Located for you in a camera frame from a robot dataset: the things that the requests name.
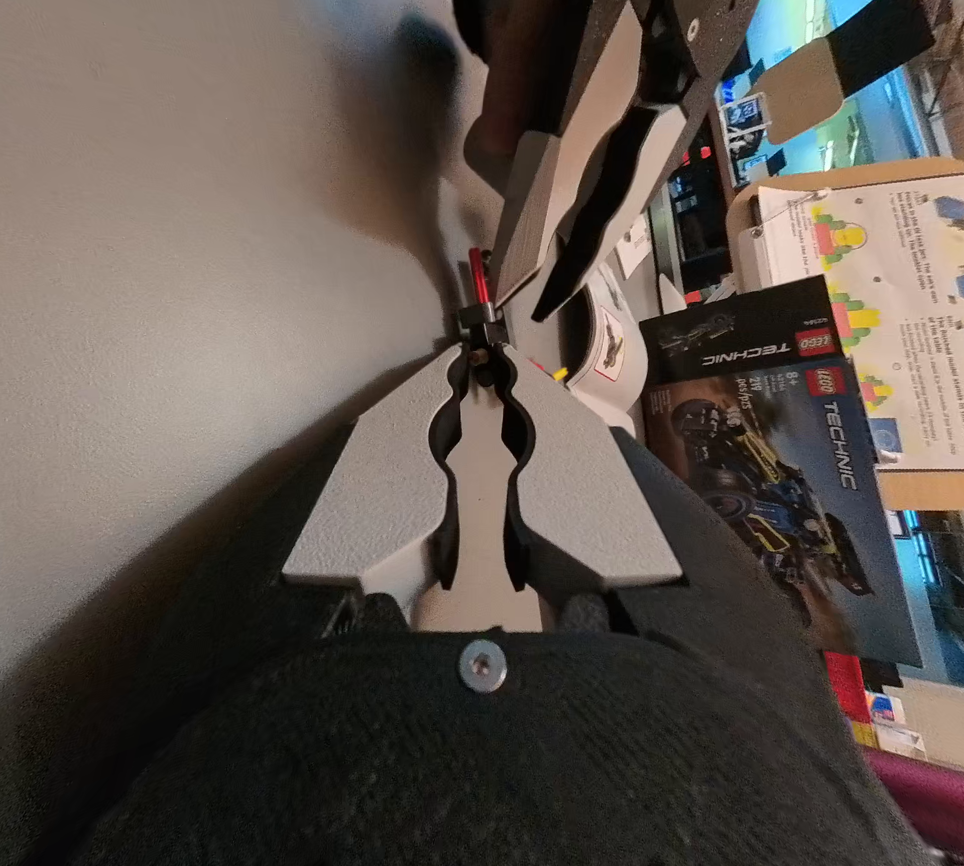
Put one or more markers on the black gear frame assembly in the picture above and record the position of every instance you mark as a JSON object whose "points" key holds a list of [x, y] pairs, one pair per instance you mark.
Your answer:
{"points": [[482, 324]]}

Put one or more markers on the large red storage bin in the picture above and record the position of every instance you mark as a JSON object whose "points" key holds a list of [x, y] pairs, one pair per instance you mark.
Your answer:
{"points": [[847, 685]]}

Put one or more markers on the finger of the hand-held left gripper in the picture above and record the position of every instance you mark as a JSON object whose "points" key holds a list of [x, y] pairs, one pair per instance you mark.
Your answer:
{"points": [[550, 196], [663, 143]]}

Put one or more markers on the open instruction booklet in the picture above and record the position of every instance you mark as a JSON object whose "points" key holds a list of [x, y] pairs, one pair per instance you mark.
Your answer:
{"points": [[614, 361]]}

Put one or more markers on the hanging cardboard strip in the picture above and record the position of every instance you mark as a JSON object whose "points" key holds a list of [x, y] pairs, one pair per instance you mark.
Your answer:
{"points": [[806, 90]]}

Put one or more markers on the yellow storage bin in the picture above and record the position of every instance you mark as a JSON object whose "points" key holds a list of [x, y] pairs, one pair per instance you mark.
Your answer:
{"points": [[864, 733]]}

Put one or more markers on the person's left hand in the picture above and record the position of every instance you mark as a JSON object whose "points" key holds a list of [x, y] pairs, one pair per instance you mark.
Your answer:
{"points": [[535, 15]]}

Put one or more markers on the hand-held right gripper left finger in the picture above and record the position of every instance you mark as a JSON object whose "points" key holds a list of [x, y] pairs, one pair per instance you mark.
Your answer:
{"points": [[376, 497]]}

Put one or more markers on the maroon bottle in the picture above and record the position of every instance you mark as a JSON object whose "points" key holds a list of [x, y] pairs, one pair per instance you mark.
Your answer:
{"points": [[926, 798]]}

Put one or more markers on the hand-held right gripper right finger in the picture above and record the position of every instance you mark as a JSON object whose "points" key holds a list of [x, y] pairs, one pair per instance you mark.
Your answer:
{"points": [[595, 497]]}

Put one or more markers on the toy car set box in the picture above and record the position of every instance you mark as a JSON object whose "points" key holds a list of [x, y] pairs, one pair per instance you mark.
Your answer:
{"points": [[791, 489]]}

